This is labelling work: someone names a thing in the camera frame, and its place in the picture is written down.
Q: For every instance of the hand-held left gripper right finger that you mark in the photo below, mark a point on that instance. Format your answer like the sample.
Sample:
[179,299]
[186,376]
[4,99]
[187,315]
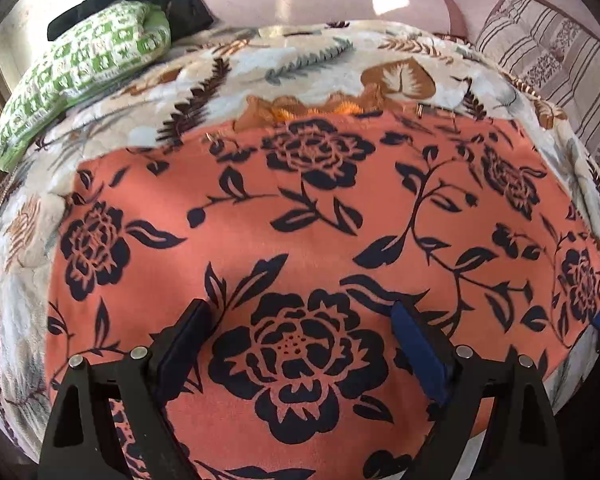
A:
[420,345]

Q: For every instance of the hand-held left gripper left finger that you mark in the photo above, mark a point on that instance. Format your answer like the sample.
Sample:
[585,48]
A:
[185,345]

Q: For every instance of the orange floral shirt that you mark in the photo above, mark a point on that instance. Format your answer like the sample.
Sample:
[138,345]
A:
[305,230]

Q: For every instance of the striped floral cushion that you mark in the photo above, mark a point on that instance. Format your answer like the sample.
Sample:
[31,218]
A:
[555,55]

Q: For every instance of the leaf print fleece blanket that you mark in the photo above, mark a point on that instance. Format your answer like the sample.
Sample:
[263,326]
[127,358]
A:
[260,70]

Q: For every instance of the green checkered pillow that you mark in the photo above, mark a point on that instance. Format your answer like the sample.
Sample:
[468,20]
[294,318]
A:
[80,65]

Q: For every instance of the dusty pink quilt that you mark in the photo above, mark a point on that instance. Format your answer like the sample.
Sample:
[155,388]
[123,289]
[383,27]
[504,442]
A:
[475,2]

